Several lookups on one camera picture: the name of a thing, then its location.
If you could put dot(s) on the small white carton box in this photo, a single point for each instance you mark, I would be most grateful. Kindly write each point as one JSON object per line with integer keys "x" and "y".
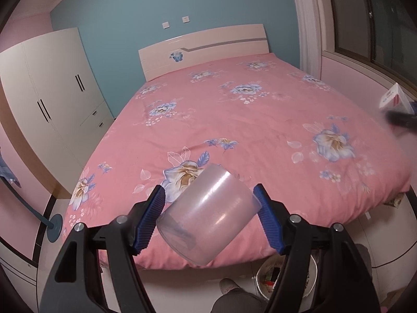
{"x": 392, "y": 97}

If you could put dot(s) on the black and white small box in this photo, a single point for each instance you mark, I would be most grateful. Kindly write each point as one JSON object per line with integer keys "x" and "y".
{"x": 277, "y": 272}

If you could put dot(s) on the person's leg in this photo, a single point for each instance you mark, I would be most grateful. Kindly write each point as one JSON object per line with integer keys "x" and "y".
{"x": 234, "y": 300}

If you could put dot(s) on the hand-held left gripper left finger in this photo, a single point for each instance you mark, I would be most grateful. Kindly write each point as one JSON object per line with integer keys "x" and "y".
{"x": 151, "y": 221}

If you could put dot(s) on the white window trim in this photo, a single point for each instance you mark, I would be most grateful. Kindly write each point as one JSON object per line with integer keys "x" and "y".
{"x": 306, "y": 22}

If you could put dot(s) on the white wardrobe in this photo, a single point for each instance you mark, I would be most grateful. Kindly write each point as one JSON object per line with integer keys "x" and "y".
{"x": 49, "y": 88}

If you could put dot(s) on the white black-trimmed cabinet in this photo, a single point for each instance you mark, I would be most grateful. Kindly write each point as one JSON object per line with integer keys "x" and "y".
{"x": 19, "y": 267}

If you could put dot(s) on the blue coat stand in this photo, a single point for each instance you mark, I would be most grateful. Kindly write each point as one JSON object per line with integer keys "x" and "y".
{"x": 53, "y": 226}

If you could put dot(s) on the white round waste bin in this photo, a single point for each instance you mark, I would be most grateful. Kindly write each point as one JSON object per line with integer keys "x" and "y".
{"x": 265, "y": 267}

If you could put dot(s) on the wooden bed frame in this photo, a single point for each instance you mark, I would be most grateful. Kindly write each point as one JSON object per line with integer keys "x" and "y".
{"x": 395, "y": 200}

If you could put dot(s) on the dark window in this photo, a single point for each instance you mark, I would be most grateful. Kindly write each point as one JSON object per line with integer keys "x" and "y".
{"x": 374, "y": 16}

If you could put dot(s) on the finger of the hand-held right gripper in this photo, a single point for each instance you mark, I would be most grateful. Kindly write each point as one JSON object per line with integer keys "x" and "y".
{"x": 404, "y": 121}

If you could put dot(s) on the pink floral blanket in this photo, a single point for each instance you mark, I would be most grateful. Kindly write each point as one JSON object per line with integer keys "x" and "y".
{"x": 260, "y": 137}

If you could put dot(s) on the pale bed headboard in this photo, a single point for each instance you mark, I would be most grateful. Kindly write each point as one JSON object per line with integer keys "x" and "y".
{"x": 211, "y": 44}

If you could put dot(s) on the red block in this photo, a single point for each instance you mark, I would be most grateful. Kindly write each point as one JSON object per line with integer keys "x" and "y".
{"x": 267, "y": 282}

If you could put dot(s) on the clear plastic cup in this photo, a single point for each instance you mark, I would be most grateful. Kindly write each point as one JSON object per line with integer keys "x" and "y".
{"x": 208, "y": 212}

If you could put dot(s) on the blue hanging cloth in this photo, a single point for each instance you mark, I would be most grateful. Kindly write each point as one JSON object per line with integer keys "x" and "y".
{"x": 5, "y": 169}

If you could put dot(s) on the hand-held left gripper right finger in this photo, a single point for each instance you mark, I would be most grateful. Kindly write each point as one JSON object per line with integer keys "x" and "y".
{"x": 268, "y": 225}

